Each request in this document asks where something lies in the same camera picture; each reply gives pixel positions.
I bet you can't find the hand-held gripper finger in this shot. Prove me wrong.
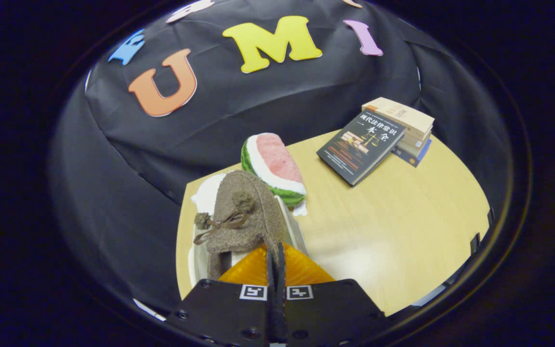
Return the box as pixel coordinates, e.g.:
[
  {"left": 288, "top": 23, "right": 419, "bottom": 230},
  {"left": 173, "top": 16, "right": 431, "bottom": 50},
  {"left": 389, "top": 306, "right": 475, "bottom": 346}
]
[
  {"left": 164, "top": 243, "right": 278, "bottom": 347},
  {"left": 277, "top": 242, "right": 386, "bottom": 347}
]

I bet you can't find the white storage box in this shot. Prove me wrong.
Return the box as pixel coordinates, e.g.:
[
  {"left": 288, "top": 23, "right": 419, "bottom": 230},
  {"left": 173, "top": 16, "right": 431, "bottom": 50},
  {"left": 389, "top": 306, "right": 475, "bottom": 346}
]
[{"left": 187, "top": 195, "right": 309, "bottom": 290}]

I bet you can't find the brown fuzzy shoe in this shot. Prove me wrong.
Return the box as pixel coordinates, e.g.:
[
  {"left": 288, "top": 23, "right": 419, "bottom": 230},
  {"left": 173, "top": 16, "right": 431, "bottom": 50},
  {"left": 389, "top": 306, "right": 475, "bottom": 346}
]
[{"left": 193, "top": 170, "right": 288, "bottom": 280}]

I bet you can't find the white plush toy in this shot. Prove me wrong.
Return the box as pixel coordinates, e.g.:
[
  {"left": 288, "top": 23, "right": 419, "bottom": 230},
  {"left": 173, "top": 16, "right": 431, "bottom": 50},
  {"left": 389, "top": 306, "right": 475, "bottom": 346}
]
[{"left": 191, "top": 173, "right": 227, "bottom": 215}]

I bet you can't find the watermelon slice plush toy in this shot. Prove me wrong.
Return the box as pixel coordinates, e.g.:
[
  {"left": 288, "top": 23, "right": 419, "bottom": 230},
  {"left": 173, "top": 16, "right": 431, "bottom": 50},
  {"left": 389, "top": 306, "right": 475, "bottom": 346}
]
[{"left": 240, "top": 133, "right": 307, "bottom": 209}]

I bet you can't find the dark cover book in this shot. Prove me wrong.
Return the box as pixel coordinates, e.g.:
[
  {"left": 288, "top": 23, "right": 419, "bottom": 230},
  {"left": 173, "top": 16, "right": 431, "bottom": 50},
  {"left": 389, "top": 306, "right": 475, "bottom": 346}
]
[{"left": 316, "top": 110, "right": 406, "bottom": 187}]

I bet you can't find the blue cover book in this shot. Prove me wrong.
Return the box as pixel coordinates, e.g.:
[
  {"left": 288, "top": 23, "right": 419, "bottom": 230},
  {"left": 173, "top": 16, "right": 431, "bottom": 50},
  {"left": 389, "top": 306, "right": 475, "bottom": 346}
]
[{"left": 392, "top": 139, "right": 432, "bottom": 168}]

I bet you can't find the cream paperback book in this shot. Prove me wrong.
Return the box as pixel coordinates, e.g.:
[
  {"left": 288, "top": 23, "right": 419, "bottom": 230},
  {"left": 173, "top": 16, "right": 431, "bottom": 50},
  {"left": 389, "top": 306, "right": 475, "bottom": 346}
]
[{"left": 399, "top": 130, "right": 433, "bottom": 157}]

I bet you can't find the black backdrop cloth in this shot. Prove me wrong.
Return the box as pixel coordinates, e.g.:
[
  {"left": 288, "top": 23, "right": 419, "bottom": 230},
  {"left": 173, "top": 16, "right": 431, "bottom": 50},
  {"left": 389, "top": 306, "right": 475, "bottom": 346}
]
[{"left": 49, "top": 0, "right": 514, "bottom": 314}]

